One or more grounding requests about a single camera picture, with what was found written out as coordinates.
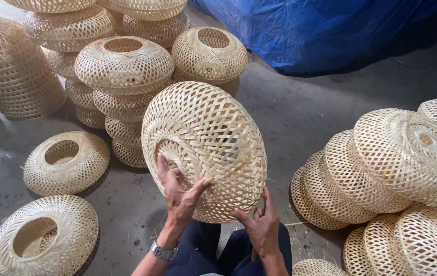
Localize person's right hand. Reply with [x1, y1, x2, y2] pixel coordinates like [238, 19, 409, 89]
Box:
[233, 186, 281, 262]

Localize person's left hand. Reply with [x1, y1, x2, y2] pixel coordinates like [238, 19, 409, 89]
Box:
[156, 154, 212, 241]

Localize round woven bamboo lampshade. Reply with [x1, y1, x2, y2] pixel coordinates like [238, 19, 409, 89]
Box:
[141, 81, 268, 224]
[0, 195, 100, 276]
[23, 131, 110, 197]
[292, 259, 348, 276]

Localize person's dark blue trousers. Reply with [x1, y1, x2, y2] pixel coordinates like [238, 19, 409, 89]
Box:
[165, 218, 293, 276]

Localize silver metal wristwatch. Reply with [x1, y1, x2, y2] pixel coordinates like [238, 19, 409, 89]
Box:
[149, 239, 180, 261]

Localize stack of bamboo lampshades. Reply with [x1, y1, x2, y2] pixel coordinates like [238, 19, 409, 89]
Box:
[4, 0, 249, 168]

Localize heap of bamboo lampshades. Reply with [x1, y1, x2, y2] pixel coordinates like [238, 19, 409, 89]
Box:
[289, 99, 437, 276]

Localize blue plastic tarpaulin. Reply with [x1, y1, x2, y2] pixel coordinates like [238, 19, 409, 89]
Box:
[189, 0, 437, 76]

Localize nested stack of bamboo baskets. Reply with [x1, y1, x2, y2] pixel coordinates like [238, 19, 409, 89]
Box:
[0, 11, 68, 122]

